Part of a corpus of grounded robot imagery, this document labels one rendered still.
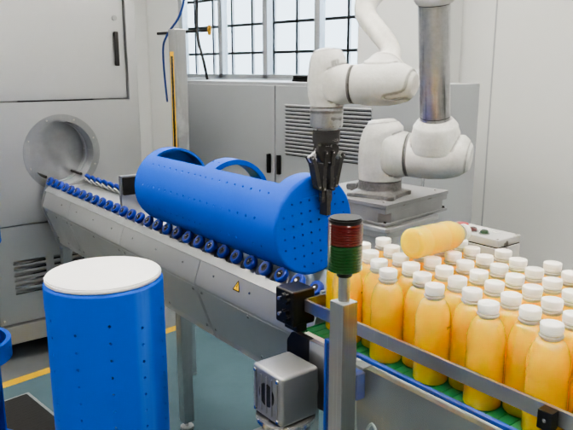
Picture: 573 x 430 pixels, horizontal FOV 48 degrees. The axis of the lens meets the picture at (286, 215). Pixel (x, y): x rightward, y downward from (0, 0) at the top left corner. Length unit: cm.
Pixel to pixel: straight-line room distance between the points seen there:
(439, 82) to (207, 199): 83
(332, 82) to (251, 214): 43
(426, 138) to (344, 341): 112
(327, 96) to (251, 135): 247
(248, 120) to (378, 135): 199
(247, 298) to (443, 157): 81
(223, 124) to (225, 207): 247
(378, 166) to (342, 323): 114
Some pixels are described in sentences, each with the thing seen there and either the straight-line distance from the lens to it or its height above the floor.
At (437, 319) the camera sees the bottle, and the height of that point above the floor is 104.
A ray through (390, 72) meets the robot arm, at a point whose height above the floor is 151.
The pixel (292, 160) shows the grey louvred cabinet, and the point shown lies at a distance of 390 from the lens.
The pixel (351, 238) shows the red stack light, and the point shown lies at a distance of 115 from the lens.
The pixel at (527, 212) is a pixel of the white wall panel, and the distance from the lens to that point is 449.
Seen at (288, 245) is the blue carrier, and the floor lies 105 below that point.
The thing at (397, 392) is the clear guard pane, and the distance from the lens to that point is 131.
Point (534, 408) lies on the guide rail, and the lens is 120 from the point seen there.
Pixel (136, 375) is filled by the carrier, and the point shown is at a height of 81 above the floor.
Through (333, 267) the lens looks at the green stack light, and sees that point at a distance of 117.
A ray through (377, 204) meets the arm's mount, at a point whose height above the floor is 107.
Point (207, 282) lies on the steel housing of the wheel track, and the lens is 209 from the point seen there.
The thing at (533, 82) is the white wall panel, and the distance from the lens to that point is 442.
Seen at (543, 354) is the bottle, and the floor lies 106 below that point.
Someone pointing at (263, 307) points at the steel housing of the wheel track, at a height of 86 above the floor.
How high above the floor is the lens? 152
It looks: 13 degrees down
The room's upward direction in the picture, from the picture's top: straight up
